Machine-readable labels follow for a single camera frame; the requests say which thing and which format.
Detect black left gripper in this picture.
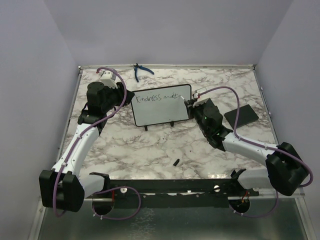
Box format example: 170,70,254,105
102,81,135,113

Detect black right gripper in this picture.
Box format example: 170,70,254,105
186,98,210,135

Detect black framed whiteboard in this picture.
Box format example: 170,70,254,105
131,84,192,127

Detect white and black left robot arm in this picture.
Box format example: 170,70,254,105
39,81,135,212

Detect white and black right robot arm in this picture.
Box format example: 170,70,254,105
184,98,310,196

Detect black marker cap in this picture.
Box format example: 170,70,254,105
173,158,180,167

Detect black flat pad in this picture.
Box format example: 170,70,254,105
224,104,259,129

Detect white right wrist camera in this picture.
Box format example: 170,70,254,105
192,87,209,108

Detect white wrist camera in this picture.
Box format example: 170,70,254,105
192,87,209,108
98,70,118,89

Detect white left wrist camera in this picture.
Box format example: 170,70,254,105
98,70,118,89

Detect blue handled pliers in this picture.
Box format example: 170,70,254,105
132,62,155,83

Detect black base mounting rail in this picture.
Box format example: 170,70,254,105
92,170,259,210

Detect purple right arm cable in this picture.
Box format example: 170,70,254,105
199,86,315,218

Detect aluminium frame profile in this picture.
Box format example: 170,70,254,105
259,195,317,240

